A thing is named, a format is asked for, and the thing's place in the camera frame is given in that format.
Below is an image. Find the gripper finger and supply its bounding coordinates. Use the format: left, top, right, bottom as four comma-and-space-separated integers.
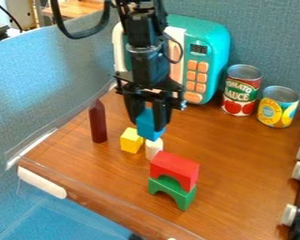
151, 97, 174, 133
122, 93, 146, 126

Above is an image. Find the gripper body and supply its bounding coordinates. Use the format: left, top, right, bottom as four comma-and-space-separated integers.
112, 43, 189, 112

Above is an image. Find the blue cube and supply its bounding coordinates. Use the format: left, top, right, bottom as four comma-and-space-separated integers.
134, 107, 168, 143

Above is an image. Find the yellow cube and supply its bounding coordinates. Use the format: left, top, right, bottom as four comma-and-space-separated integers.
118, 127, 145, 155

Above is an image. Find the red arch block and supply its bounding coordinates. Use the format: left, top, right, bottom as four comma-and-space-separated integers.
148, 150, 202, 193

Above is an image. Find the green arch block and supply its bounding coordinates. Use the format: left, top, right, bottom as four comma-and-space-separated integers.
145, 174, 198, 213

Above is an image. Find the white cylinder block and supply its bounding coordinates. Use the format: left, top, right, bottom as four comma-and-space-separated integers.
143, 137, 166, 161

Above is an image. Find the dark red pointed block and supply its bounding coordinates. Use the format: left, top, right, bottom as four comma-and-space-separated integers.
87, 97, 109, 144

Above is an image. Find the toy microwave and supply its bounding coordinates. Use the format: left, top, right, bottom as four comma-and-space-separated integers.
111, 13, 233, 106

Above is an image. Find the red tomato sauce can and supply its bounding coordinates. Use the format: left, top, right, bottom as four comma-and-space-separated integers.
219, 64, 264, 117

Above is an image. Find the yellow can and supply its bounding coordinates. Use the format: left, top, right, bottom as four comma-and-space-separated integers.
256, 84, 300, 128

